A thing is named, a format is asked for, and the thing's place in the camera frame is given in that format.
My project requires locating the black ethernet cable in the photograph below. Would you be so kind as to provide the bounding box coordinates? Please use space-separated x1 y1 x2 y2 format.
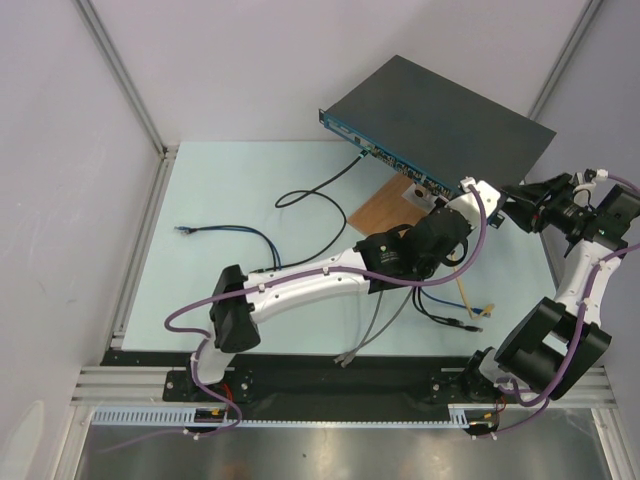
418 292 485 334
410 287 460 326

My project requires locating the grey ethernet cable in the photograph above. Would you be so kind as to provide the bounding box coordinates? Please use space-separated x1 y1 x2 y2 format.
334 292 384 368
331 289 416 364

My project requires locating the blue ethernet cable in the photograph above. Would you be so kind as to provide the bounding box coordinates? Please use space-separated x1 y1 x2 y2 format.
172 224 284 274
424 292 489 319

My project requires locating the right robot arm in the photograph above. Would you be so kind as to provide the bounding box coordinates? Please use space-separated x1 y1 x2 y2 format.
456 169 639 406

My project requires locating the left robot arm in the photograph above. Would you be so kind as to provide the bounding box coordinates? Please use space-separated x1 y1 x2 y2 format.
184 207 481 400

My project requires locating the wooden base board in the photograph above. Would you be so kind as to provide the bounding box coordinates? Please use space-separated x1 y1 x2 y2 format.
347 174 427 236

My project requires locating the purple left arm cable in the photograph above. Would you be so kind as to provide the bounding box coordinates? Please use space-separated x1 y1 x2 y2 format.
164 180 489 441

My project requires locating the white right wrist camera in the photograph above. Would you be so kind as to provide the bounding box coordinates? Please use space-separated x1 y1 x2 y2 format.
573 169 609 206

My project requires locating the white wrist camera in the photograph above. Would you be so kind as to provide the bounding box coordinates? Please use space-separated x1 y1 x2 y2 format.
446 177 501 230
573 169 609 206

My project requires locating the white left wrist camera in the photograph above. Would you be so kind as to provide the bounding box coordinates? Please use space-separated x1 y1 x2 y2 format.
446 177 501 230

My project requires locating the metal switch stand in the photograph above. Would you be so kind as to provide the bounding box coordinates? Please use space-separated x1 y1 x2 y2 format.
402 184 438 214

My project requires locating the yellow ethernet cable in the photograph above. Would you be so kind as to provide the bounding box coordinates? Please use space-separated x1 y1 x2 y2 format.
449 249 497 321

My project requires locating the blue ethernet cable plugged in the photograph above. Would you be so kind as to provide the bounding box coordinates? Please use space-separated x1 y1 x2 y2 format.
424 292 489 319

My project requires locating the blue-faced black network switch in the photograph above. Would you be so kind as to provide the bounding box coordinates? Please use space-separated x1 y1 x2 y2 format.
319 55 556 200

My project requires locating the black ethernet cable plugged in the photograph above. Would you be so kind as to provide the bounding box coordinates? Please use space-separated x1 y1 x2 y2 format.
418 292 485 334

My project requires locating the black cable teal plug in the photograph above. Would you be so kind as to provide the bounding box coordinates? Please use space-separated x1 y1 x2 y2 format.
249 151 371 275

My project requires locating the right aluminium frame post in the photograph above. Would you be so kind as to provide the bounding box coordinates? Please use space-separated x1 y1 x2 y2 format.
527 0 605 121

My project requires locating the aluminium frame post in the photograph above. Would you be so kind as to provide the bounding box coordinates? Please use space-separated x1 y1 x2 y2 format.
74 0 179 160
527 0 605 121

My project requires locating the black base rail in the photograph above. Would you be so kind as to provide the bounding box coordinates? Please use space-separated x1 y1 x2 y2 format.
101 351 504 423

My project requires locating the grey ethernet cable plugged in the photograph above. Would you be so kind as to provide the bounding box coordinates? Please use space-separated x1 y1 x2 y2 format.
331 289 416 364

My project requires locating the left aluminium frame post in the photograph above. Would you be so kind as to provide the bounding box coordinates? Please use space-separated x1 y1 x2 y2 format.
74 0 179 160

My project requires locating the aluminium front frame rail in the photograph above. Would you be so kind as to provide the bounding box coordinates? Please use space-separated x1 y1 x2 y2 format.
71 366 617 409

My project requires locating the white slotted cable duct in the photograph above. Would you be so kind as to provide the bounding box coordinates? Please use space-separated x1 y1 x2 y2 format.
91 406 493 429

